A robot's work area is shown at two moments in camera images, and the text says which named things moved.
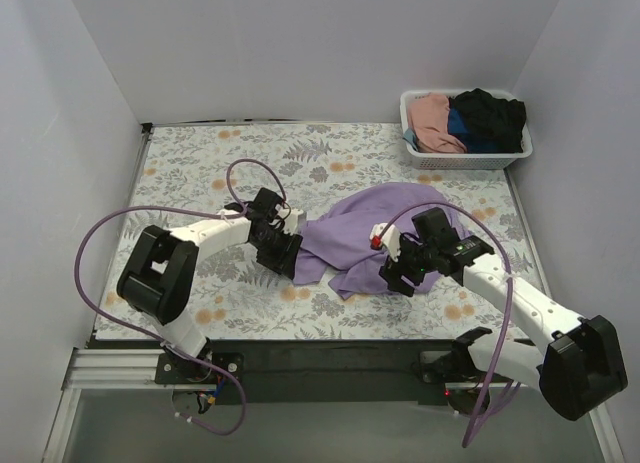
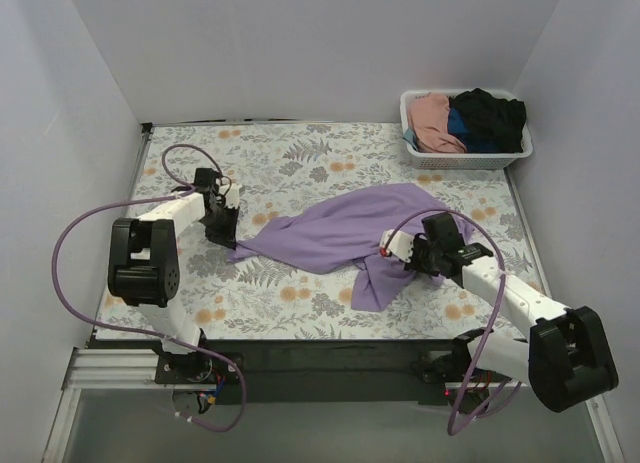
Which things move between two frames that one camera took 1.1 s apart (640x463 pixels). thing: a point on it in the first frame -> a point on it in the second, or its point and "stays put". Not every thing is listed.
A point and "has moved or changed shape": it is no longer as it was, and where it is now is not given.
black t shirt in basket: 498,120 stays put
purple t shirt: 337,245 has moved or changed shape
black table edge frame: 357,372 stays put
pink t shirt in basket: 429,119 stays put
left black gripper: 279,253 -> 222,223
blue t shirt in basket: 474,143 stays put
